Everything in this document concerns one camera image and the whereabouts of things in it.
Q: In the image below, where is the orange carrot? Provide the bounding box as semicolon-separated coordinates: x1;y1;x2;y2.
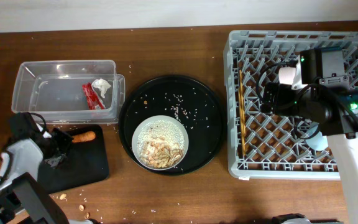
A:
72;131;96;143

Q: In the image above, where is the red snack wrapper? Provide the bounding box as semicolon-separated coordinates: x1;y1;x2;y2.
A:
82;83;105;110

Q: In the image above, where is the white tissue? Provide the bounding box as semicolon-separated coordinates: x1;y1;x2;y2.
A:
91;78;111;98

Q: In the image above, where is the clear plastic bin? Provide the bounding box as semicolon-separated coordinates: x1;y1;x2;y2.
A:
11;60;126;124

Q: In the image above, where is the wooden chopstick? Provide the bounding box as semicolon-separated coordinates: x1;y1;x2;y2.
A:
239;76;246;155
238;70;246;156

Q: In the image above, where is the blue cup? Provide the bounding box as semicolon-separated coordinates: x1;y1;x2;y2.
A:
305;124;328;151

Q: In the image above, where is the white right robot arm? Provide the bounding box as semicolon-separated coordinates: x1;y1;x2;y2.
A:
260;83;358;223

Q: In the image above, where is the grey dishwasher rack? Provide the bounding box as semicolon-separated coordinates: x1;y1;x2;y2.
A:
223;30;358;180

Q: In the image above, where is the black rectangular bin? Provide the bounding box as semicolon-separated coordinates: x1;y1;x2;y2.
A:
37;124;109;194

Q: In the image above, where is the black cable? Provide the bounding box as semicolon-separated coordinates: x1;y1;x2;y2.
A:
255;60;298;106

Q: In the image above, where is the round black tray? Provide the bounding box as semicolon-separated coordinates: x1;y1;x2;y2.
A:
119;75;227;176

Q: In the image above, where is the grey bowl with food scraps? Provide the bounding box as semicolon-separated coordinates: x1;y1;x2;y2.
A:
131;115;189;171

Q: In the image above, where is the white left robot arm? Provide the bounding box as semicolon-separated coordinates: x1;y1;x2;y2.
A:
0;112;104;224

